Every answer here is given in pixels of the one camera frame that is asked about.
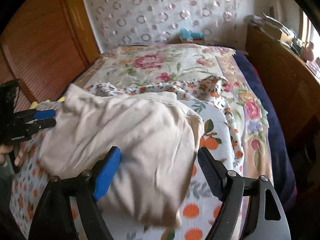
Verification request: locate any blue item on box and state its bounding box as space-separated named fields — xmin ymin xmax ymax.
xmin=180 ymin=28 xmax=204 ymax=45

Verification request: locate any circle pattern sheer curtain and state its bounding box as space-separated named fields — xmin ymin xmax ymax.
xmin=83 ymin=0 xmax=244 ymax=52

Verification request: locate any cream beige garment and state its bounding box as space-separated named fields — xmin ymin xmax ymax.
xmin=39 ymin=85 xmax=204 ymax=227

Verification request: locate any wooden wardrobe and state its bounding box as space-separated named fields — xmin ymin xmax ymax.
xmin=1 ymin=0 xmax=100 ymax=111

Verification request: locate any floral quilt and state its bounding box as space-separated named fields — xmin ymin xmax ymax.
xmin=75 ymin=44 xmax=272 ymax=178

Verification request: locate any yellow cloth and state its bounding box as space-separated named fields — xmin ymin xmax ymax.
xmin=28 ymin=96 xmax=66 ymax=109

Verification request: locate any navy blue blanket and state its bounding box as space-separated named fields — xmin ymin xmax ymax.
xmin=234 ymin=50 xmax=297 ymax=210

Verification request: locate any wooden sideboard cabinet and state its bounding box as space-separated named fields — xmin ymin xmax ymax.
xmin=245 ymin=25 xmax=319 ymax=143

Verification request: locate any left hand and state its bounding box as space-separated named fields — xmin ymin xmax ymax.
xmin=0 ymin=141 xmax=29 ymax=168

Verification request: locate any clutter pile on cabinet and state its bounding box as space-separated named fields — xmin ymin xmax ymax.
xmin=249 ymin=14 xmax=299 ymax=55

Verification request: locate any pink figurine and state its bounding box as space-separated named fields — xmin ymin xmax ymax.
xmin=300 ymin=42 xmax=315 ymax=62

